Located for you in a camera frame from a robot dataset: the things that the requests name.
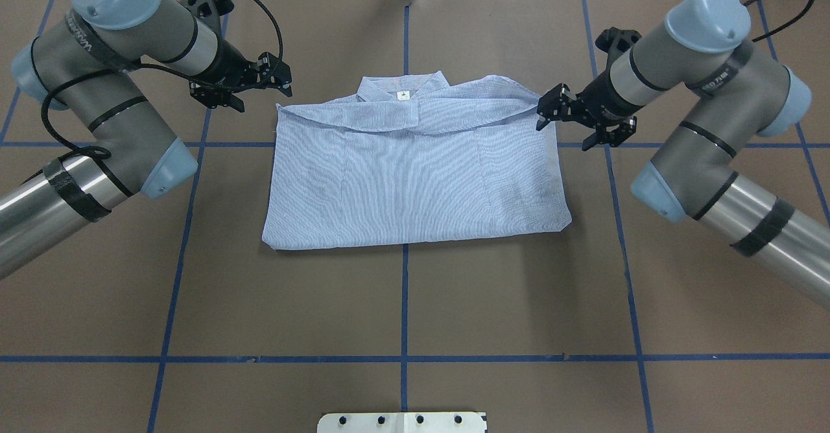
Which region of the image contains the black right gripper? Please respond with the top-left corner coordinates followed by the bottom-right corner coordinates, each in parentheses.
top-left (536, 27), bottom-right (641, 150)

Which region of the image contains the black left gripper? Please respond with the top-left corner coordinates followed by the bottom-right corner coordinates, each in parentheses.
top-left (179, 0), bottom-right (292, 112)

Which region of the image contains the light blue striped shirt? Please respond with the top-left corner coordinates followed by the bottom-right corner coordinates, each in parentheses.
top-left (261, 72), bottom-right (572, 251)

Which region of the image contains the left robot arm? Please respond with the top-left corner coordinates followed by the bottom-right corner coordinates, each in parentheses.
top-left (1, 0), bottom-right (292, 277)

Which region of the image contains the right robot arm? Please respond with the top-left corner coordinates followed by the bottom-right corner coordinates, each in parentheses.
top-left (536, 0), bottom-right (829, 308)

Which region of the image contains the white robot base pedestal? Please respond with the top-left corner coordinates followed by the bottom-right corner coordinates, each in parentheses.
top-left (316, 412), bottom-right (488, 432)

